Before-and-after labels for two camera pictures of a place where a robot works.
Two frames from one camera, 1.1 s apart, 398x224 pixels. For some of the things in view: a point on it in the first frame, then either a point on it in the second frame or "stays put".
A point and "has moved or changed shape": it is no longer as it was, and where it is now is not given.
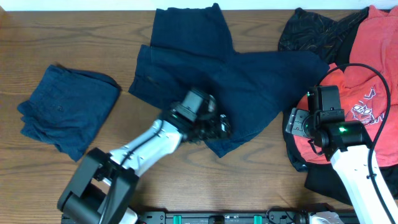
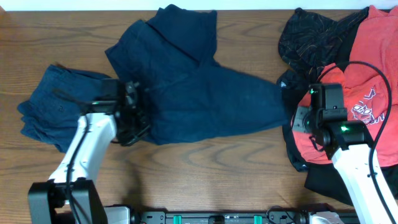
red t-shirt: (362, 89) stays put
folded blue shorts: (68, 108) stays put
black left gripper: (215, 124) to (144, 129)
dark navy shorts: (192, 49) has moved or changed shape
